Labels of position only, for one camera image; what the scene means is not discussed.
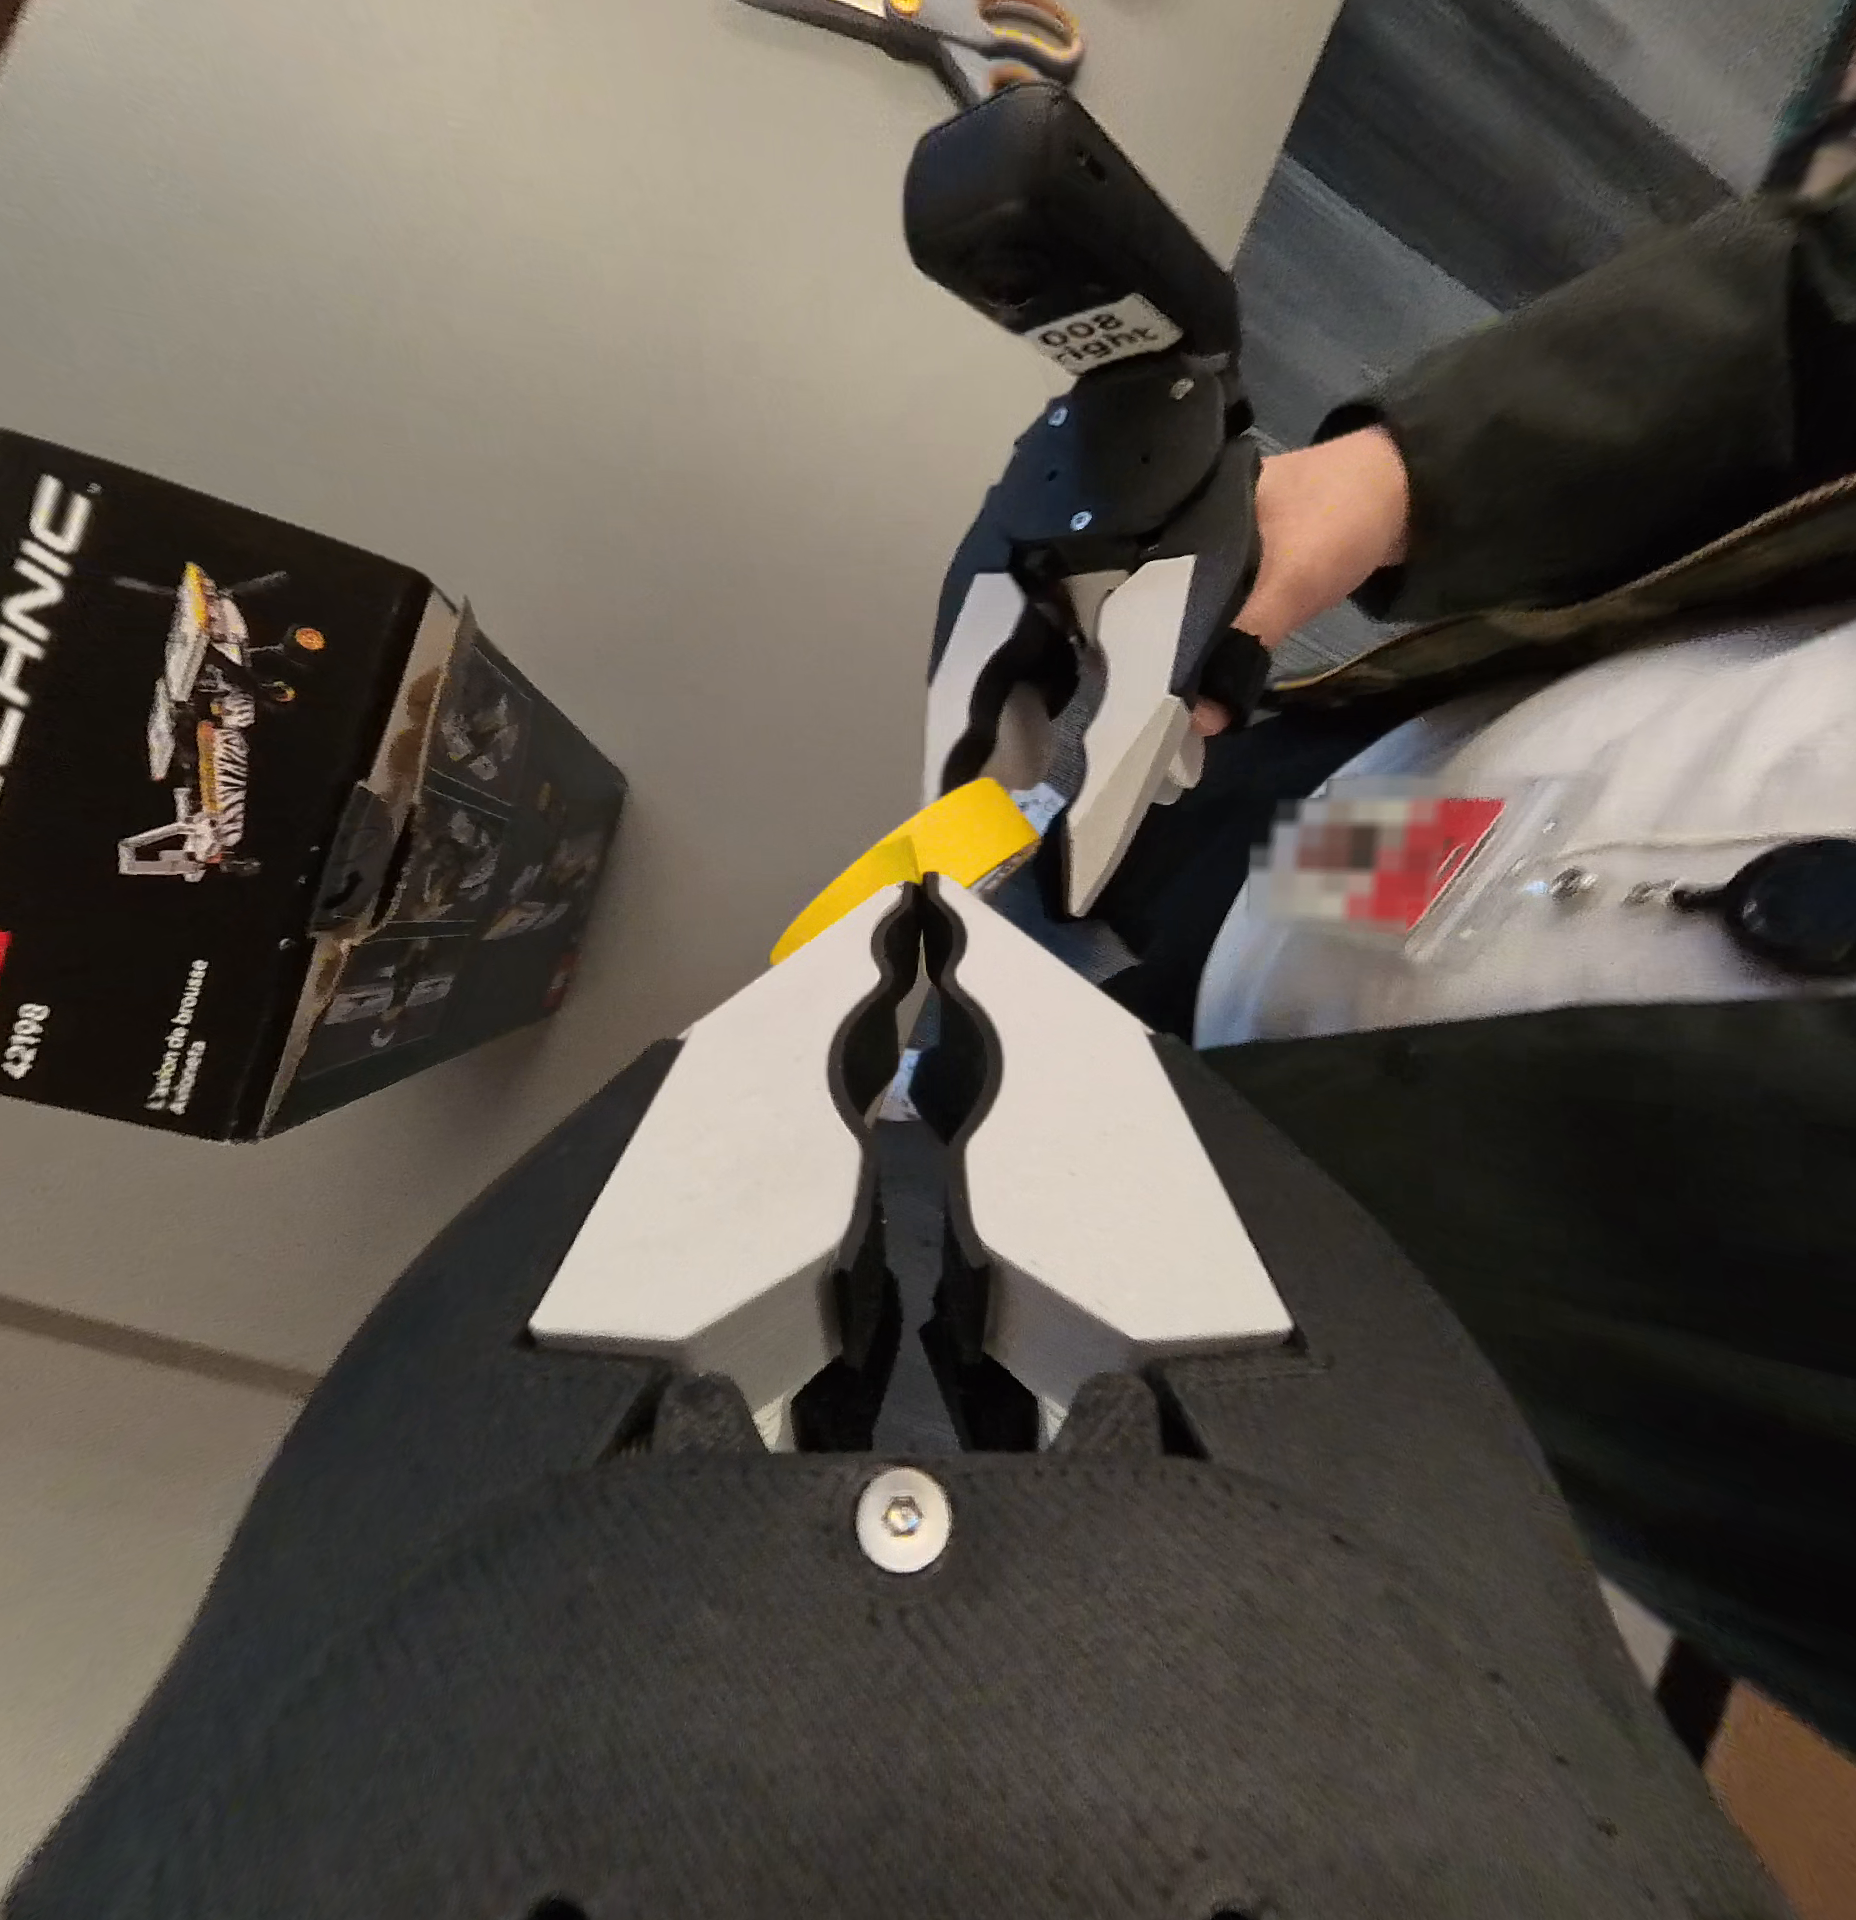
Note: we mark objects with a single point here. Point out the yellow tape roll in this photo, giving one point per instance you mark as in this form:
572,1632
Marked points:
927,856

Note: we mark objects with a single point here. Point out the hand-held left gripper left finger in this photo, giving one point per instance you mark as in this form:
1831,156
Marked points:
719,1198

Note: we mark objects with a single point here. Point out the person's right forearm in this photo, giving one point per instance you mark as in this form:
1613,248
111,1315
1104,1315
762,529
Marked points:
1618,375

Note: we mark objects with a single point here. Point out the black badge reel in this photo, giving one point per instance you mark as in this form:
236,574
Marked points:
1810,904

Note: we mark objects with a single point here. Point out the person's black jacket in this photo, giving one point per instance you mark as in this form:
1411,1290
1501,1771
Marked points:
1618,1272

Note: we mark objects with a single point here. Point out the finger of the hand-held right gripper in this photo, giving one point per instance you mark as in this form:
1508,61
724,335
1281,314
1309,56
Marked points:
966,648
1144,705

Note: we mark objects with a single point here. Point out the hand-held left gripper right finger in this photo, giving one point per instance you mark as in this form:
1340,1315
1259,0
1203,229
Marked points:
1123,1198

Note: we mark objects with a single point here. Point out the blue plane lego box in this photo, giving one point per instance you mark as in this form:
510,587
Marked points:
188,752

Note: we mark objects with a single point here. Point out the person's right hand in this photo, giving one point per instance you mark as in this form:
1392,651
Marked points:
1316,508

